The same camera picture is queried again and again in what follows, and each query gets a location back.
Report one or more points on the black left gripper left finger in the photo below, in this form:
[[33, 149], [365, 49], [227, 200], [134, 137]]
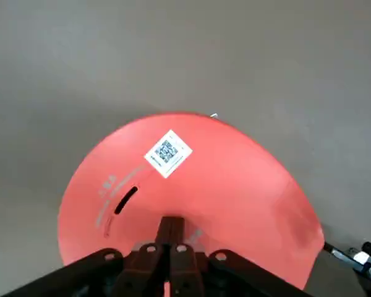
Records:
[[136, 272]]

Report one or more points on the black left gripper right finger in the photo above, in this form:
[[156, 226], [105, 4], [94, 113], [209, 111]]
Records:
[[204, 275]]

